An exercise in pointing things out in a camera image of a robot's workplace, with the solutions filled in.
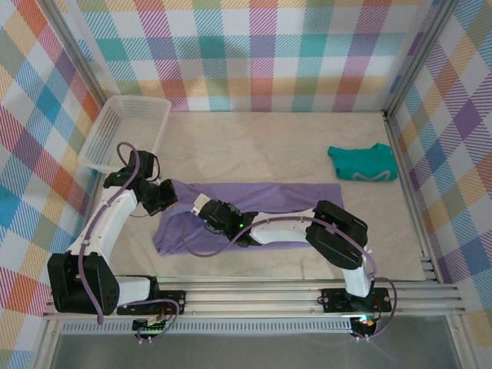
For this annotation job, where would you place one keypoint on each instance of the purple t-shirt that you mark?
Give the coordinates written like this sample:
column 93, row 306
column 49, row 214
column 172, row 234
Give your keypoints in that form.
column 276, row 196

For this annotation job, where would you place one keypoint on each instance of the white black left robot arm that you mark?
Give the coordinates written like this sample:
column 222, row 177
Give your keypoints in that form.
column 111, row 227

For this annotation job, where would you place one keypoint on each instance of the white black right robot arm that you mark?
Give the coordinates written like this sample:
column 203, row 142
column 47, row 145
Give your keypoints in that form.
column 284, row 230

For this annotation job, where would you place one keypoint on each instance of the folded teal t-shirt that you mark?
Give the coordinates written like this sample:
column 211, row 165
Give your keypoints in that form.
column 361, row 161

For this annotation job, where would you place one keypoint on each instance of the white perforated plastic basket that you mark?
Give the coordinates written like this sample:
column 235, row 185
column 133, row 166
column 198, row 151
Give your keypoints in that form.
column 100, row 127

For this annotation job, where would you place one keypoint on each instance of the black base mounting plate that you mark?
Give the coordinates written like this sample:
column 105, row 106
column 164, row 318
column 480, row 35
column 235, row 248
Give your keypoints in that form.
column 173, row 301
column 334, row 300

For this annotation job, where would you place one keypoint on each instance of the small controller circuit board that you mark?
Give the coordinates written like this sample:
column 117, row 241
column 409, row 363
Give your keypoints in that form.
column 365, row 324
column 148, row 326

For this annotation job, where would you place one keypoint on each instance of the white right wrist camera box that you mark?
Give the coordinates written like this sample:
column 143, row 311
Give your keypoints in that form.
column 200, row 203

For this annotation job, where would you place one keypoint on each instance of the aluminium side rail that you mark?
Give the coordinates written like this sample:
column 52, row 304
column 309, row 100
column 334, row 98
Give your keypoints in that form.
column 403, row 169
column 91, row 203

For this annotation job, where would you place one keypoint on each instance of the long aluminium base rail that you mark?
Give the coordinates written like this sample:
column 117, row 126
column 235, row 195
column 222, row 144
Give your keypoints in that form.
column 250, row 298

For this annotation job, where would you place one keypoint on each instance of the aluminium frame post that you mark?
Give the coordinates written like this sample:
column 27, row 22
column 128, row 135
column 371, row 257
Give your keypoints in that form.
column 419, row 57
column 77, row 57

